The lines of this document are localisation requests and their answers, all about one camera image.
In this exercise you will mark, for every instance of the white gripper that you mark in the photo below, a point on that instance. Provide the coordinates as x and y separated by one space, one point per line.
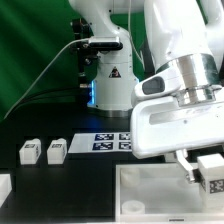
161 126

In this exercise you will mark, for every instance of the white square table top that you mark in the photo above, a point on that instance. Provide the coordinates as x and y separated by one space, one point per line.
159 194

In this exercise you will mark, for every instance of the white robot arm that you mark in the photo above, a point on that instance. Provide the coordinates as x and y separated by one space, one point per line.
181 106

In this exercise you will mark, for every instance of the white sheet with markers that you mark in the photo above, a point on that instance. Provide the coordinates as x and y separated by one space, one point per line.
100 142

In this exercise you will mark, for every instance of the white obstacle left edge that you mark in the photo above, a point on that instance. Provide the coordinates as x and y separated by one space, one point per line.
5 187

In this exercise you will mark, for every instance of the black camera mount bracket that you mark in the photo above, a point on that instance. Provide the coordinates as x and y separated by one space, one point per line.
85 55

